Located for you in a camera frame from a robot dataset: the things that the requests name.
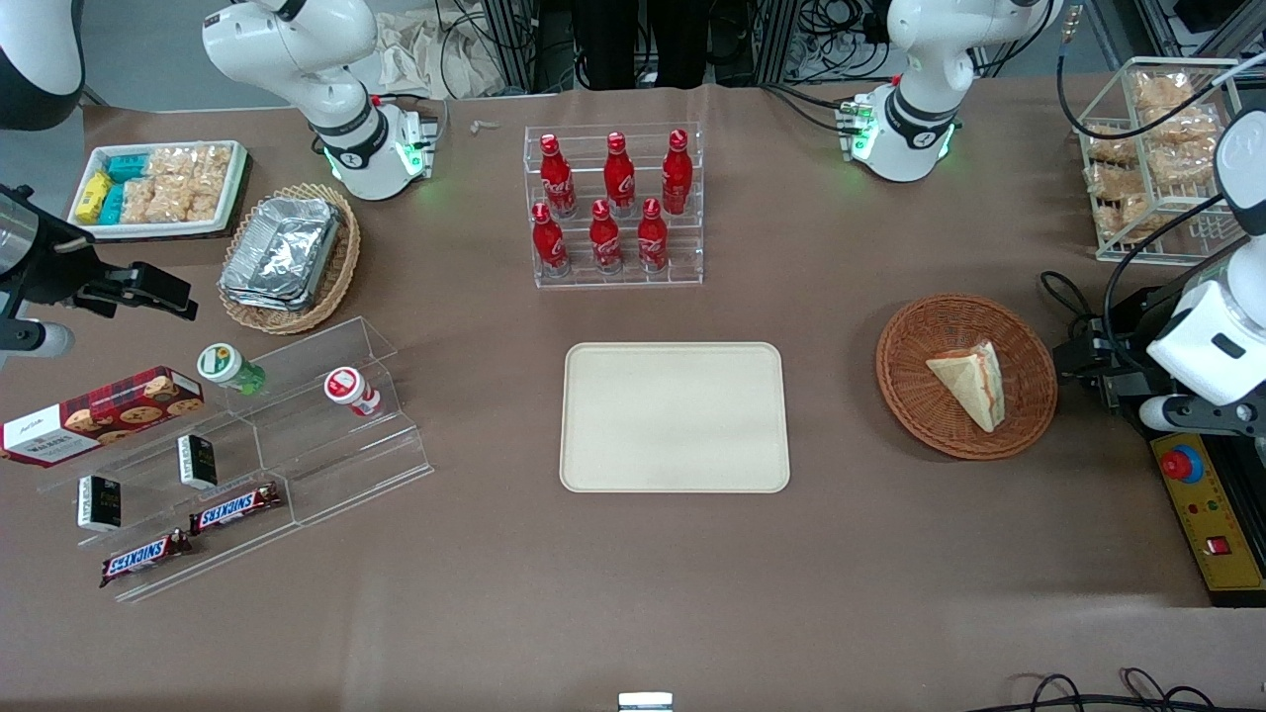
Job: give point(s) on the teal snack pack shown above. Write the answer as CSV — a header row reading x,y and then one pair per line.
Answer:
x,y
113,204
128,167

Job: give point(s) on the yellow black control box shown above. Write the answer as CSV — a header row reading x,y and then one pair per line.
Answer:
x,y
1221,534

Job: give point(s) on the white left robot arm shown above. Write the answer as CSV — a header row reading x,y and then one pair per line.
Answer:
x,y
920,109

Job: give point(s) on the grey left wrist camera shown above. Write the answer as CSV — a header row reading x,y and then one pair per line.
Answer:
x,y
1202,415

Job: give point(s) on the red capped small bottle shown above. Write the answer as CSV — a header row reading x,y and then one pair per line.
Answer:
x,y
348,389

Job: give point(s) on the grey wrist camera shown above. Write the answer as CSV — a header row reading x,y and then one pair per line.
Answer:
x,y
1202,415
36,341

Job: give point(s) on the yellow snack pack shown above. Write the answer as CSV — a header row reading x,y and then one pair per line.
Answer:
x,y
92,198

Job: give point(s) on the round brown wicker basket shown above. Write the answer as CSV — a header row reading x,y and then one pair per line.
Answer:
x,y
920,376

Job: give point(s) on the crumpled white cloth bag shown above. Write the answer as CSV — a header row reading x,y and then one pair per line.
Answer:
x,y
435,54

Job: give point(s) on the oval light wicker basket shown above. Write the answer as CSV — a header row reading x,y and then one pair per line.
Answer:
x,y
341,272

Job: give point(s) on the white rectangular snack tray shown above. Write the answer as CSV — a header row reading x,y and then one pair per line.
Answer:
x,y
158,229

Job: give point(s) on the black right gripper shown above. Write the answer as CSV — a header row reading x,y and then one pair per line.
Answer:
x,y
51,272

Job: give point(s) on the green capped small bottle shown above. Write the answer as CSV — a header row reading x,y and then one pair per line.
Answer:
x,y
226,366

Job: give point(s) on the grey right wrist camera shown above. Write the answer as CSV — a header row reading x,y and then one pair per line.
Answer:
x,y
36,341

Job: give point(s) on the red emergency stop button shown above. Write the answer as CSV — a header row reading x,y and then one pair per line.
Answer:
x,y
1182,465

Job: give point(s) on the small black white box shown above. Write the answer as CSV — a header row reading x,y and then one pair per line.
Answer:
x,y
99,503
197,462

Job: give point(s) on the aluminium foil container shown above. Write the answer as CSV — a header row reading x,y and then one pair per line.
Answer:
x,y
282,252

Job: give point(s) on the Snickers chocolate bar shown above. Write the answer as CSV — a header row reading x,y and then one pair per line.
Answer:
x,y
143,558
235,508

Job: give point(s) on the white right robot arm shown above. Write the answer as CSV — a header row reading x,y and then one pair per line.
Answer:
x,y
316,69

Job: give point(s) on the rice cracker snack pack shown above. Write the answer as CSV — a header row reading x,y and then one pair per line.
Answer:
x,y
158,200
208,200
213,163
168,163
1110,148
1162,89
1182,127
1123,213
1182,166

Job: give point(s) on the person's black trousers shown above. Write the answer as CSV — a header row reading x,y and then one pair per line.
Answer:
x,y
643,40

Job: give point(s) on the beige rectangular tray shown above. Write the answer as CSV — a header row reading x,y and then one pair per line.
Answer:
x,y
675,417

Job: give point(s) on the red cookie box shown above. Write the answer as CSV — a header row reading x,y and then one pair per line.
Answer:
x,y
99,415

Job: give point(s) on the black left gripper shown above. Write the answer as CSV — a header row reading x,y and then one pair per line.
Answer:
x,y
1125,354

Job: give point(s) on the clear acrylic bottle rack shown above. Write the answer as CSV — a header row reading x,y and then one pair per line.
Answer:
x,y
613,277

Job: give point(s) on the red cola bottle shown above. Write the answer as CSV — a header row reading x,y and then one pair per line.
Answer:
x,y
677,173
604,239
618,176
548,242
555,178
652,237

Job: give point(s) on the clear acrylic stepped display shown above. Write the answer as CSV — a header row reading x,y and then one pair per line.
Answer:
x,y
336,465

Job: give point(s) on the triangular sandwich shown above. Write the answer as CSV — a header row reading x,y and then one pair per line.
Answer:
x,y
974,381

